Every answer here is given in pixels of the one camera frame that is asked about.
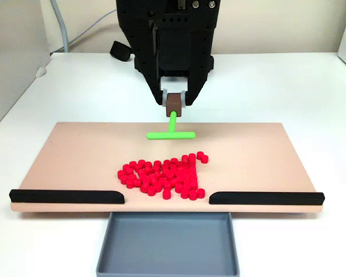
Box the green T pusher brown block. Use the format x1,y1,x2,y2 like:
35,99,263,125
146,92,197,141

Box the black edge rail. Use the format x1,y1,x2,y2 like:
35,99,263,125
209,190,325,206
9,189,125,205

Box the beige board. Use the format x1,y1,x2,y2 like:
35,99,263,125
10,121,325,216

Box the thick grey hose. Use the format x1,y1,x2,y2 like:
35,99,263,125
50,0,72,54

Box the thin grey cable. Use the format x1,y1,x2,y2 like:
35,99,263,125
67,8,118,48

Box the grey tray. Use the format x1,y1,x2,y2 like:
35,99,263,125
95,211,240,277

